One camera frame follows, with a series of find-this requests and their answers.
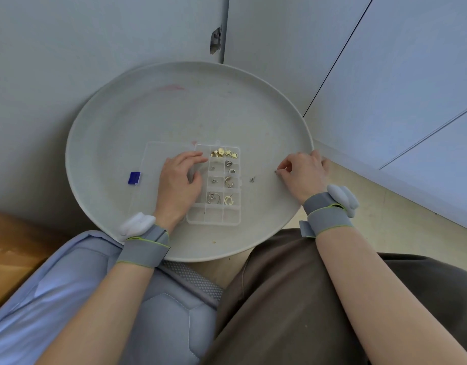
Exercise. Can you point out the clear plastic compartment box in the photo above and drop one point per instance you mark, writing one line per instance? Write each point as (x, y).
(214, 212)

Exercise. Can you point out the silver heart pendant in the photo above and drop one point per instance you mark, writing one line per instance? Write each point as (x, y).
(213, 198)

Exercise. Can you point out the person's left thumb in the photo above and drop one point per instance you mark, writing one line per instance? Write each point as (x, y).
(196, 179)

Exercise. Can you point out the person's right thumb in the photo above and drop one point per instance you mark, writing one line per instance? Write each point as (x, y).
(284, 174)

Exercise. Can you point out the light blue backpack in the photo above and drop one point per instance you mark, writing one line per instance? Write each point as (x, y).
(47, 300)

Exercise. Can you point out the person's left forearm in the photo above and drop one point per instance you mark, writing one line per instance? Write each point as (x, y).
(100, 319)

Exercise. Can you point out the grey wristband with white tracker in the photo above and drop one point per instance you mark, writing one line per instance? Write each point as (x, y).
(144, 248)
(326, 214)

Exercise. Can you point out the metal door hinge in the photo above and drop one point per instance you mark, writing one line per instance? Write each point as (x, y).
(216, 39)

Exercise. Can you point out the round white tray table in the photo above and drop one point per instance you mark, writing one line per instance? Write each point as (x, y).
(187, 106)

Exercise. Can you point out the person's right forearm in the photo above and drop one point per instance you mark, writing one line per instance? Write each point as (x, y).
(374, 300)

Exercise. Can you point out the silver and gold hoop earring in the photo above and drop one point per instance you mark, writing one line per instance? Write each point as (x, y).
(228, 181)

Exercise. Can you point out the person's right hand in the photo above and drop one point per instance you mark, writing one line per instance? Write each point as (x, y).
(305, 176)

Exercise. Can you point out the brown trousers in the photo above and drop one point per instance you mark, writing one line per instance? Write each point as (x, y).
(286, 307)

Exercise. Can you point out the person's left hand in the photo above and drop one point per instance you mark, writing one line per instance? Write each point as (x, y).
(174, 186)

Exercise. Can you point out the blue sticker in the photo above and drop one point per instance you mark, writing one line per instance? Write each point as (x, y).
(134, 178)

